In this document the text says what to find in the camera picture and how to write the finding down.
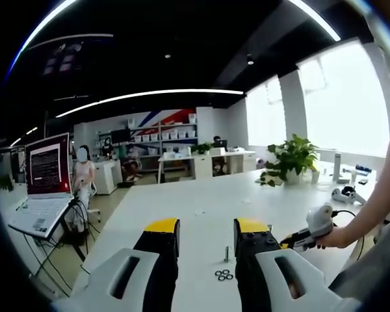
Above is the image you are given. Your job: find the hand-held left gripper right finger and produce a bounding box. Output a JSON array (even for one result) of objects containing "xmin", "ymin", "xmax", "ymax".
[{"xmin": 233, "ymin": 217, "xmax": 361, "ymax": 312}]

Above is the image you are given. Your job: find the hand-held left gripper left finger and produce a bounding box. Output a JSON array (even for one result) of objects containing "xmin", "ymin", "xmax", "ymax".
[{"xmin": 50, "ymin": 217, "xmax": 181, "ymax": 312}]

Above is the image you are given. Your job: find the person's right hand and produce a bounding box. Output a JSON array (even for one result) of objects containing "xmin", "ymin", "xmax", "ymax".
[{"xmin": 315, "ymin": 224, "xmax": 350, "ymax": 250}]

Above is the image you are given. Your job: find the white cylinder tower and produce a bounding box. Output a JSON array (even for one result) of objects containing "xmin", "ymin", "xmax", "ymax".
[{"xmin": 333, "ymin": 151, "xmax": 343, "ymax": 181}]

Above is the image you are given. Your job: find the person's grey shirt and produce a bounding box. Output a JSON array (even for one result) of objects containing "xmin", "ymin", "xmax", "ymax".
[{"xmin": 328, "ymin": 0, "xmax": 390, "ymax": 293}]

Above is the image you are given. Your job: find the large green potted plant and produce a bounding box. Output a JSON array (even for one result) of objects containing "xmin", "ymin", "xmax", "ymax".
[{"xmin": 259, "ymin": 133, "xmax": 320, "ymax": 188}]

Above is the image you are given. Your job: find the black laptop stand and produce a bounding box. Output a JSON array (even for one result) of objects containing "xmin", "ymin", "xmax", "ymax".
[{"xmin": 19, "ymin": 198, "xmax": 98, "ymax": 264}]

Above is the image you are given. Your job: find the white office chair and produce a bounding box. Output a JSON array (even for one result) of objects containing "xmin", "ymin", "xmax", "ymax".
[{"xmin": 84, "ymin": 180, "xmax": 101, "ymax": 225}]

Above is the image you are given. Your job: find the white counter cabinet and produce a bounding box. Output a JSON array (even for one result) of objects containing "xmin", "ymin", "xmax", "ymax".
[{"xmin": 94, "ymin": 159, "xmax": 123, "ymax": 195}]

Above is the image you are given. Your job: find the white office desk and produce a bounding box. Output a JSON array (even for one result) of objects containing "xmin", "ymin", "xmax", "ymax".
[{"xmin": 157, "ymin": 149, "xmax": 257, "ymax": 183}]

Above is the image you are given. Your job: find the small background potted plant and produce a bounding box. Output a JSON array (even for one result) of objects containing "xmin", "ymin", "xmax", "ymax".
[{"xmin": 190, "ymin": 142, "xmax": 214, "ymax": 155}]

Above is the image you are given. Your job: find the metal storage shelf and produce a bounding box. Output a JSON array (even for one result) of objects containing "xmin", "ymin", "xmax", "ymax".
[{"xmin": 129, "ymin": 122, "xmax": 198, "ymax": 157}]

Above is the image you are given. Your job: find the row of white storage bins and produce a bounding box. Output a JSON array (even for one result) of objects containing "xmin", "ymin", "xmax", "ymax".
[{"xmin": 133, "ymin": 129, "xmax": 196, "ymax": 142}]

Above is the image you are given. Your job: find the white laptop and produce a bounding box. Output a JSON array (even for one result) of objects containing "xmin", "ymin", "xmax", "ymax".
[{"xmin": 8, "ymin": 131, "xmax": 74, "ymax": 238}]

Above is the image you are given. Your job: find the small green desk plant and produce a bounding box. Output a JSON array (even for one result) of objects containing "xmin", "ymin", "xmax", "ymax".
[{"xmin": 0, "ymin": 174, "xmax": 14, "ymax": 192}]

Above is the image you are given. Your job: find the straight ceiling light strip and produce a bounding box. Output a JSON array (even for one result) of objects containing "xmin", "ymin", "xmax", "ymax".
[{"xmin": 55, "ymin": 88, "xmax": 244, "ymax": 118}]

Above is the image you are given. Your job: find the long ceiling light strip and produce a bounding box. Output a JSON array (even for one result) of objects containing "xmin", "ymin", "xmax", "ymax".
[
  {"xmin": 289, "ymin": 0, "xmax": 341, "ymax": 42},
  {"xmin": 9, "ymin": 0, "xmax": 77, "ymax": 72}
]

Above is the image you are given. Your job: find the dark hanging display screen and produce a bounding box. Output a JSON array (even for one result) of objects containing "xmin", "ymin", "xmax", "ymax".
[{"xmin": 42, "ymin": 42, "xmax": 84, "ymax": 75}]

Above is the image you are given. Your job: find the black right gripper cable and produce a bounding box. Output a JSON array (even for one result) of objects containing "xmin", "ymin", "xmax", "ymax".
[{"xmin": 331, "ymin": 210, "xmax": 367, "ymax": 261}]

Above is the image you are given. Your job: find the black laptop cable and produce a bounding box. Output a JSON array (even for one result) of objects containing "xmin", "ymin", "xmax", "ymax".
[{"xmin": 70, "ymin": 198, "xmax": 101, "ymax": 235}]

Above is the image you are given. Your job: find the black wall screen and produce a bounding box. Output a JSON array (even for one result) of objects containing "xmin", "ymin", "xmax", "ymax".
[{"xmin": 110, "ymin": 128, "xmax": 131, "ymax": 144}]

